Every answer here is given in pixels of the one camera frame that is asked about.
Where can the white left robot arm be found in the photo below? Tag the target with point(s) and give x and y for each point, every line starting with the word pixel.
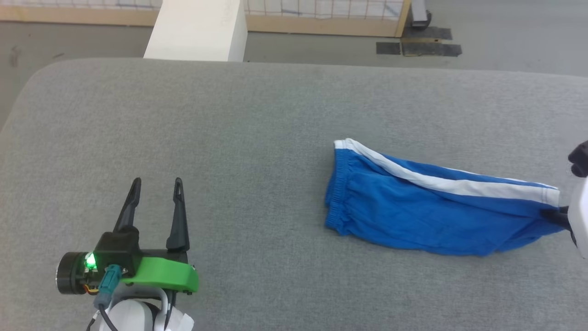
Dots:
pixel 133 317

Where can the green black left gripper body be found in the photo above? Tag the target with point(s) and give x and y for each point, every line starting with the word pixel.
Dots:
pixel 165 273

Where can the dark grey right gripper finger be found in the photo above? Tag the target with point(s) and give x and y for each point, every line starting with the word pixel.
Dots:
pixel 561 223
pixel 558 213

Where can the black floor tape patch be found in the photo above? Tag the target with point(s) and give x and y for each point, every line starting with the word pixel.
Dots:
pixel 427 33
pixel 434 49
pixel 388 48

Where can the light wooden panel frame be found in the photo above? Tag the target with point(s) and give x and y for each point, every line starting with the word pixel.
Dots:
pixel 321 26

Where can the blue shorts with white stripe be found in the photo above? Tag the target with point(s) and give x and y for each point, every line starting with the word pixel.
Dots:
pixel 413 211

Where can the grey metal support post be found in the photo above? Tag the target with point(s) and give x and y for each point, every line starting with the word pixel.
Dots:
pixel 420 14

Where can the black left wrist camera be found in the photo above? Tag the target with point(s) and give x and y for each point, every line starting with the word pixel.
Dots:
pixel 117 250

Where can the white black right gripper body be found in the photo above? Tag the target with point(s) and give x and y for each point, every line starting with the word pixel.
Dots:
pixel 582 216

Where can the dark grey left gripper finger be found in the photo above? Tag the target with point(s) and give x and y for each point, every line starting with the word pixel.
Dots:
pixel 179 220
pixel 128 207

